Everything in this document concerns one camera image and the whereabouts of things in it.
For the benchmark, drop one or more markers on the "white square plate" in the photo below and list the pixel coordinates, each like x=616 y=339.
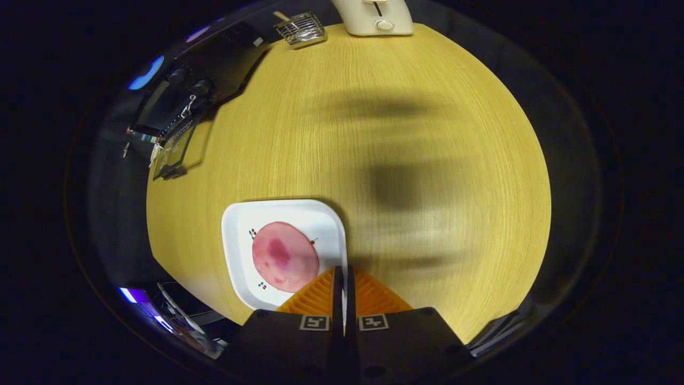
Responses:
x=240 y=256

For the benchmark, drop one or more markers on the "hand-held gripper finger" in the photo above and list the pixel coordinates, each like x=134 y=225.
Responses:
x=338 y=299
x=350 y=299

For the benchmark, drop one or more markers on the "black toaster oven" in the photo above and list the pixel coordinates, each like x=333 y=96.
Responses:
x=224 y=59

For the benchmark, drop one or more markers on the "wooden clothes peg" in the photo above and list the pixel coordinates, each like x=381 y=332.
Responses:
x=125 y=149

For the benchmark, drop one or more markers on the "white pop-up toaster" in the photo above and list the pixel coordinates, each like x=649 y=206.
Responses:
x=363 y=18

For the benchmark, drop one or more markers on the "round pink ham slice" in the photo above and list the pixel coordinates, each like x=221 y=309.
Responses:
x=286 y=262

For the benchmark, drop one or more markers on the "metal mesh holder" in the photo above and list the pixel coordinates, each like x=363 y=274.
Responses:
x=302 y=29

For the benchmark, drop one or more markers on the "wooden stick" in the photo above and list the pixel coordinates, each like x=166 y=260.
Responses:
x=282 y=16

